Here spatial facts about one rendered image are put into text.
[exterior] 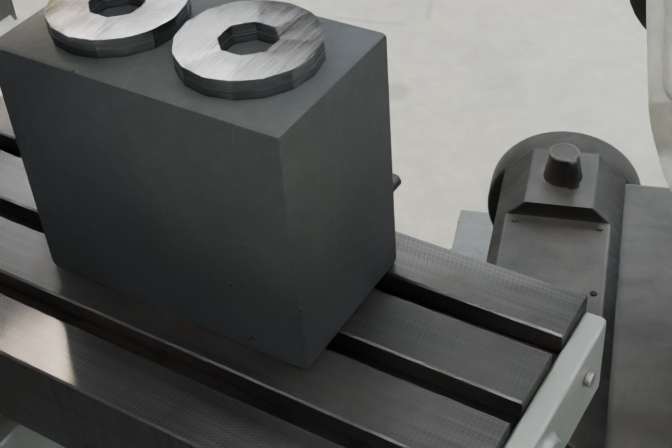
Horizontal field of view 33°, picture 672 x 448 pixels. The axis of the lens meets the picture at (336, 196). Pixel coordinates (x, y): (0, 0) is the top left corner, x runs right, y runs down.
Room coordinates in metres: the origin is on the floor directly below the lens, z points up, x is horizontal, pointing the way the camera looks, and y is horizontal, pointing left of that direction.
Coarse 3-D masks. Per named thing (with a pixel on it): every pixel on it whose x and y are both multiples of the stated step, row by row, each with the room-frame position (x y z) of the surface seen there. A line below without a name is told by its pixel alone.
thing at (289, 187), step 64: (64, 0) 0.64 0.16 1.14; (128, 0) 0.65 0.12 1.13; (192, 0) 0.65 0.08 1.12; (256, 0) 0.62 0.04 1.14; (0, 64) 0.61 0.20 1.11; (64, 64) 0.58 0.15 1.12; (128, 64) 0.58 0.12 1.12; (192, 64) 0.55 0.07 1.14; (256, 64) 0.55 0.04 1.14; (320, 64) 0.56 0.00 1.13; (384, 64) 0.58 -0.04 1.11; (64, 128) 0.59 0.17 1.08; (128, 128) 0.55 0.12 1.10; (192, 128) 0.53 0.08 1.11; (256, 128) 0.50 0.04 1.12; (320, 128) 0.52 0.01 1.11; (384, 128) 0.58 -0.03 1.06; (64, 192) 0.60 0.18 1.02; (128, 192) 0.56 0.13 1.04; (192, 192) 0.53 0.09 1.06; (256, 192) 0.50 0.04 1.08; (320, 192) 0.52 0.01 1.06; (384, 192) 0.58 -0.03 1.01; (64, 256) 0.61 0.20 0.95; (128, 256) 0.57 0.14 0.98; (192, 256) 0.54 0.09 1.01; (256, 256) 0.51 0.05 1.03; (320, 256) 0.51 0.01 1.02; (384, 256) 0.58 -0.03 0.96; (192, 320) 0.54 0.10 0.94; (256, 320) 0.51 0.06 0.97; (320, 320) 0.51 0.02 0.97
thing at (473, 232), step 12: (468, 216) 1.25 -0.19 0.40; (480, 216) 1.25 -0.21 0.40; (456, 228) 1.23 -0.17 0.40; (468, 228) 1.23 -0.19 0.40; (480, 228) 1.22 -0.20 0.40; (492, 228) 1.22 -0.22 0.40; (456, 240) 1.20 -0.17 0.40; (468, 240) 1.20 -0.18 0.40; (480, 240) 1.20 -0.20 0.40; (468, 252) 1.18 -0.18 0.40; (480, 252) 1.17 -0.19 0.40
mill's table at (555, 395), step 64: (0, 128) 0.80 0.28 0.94; (0, 192) 0.71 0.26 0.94; (0, 256) 0.63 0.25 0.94; (448, 256) 0.59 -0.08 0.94; (0, 320) 0.56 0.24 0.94; (64, 320) 0.58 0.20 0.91; (128, 320) 0.55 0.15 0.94; (384, 320) 0.53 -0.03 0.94; (448, 320) 0.53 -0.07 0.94; (512, 320) 0.53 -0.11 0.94; (576, 320) 0.53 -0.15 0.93; (0, 384) 0.54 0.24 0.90; (64, 384) 0.50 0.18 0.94; (128, 384) 0.50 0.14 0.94; (192, 384) 0.49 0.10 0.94; (256, 384) 0.49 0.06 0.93; (320, 384) 0.48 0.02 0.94; (384, 384) 0.48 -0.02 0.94; (448, 384) 0.48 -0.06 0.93; (512, 384) 0.47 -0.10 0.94; (576, 384) 0.48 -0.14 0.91
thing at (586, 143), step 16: (528, 144) 1.17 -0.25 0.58; (544, 144) 1.16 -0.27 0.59; (576, 144) 1.15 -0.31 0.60; (592, 144) 1.15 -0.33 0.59; (608, 144) 1.16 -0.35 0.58; (512, 160) 1.16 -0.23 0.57; (608, 160) 1.13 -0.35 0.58; (624, 160) 1.14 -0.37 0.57; (496, 176) 1.16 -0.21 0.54; (624, 176) 1.11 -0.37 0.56; (496, 192) 1.16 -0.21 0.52; (496, 208) 1.16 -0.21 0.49
